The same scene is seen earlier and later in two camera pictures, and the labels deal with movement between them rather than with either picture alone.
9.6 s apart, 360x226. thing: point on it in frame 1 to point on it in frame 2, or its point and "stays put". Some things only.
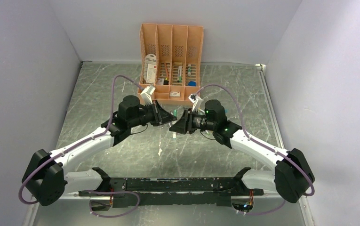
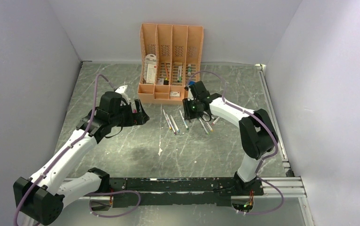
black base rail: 174,191 stays put
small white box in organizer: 174,93 stays put
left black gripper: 160,116 to 142,117
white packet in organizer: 150,68 stays put
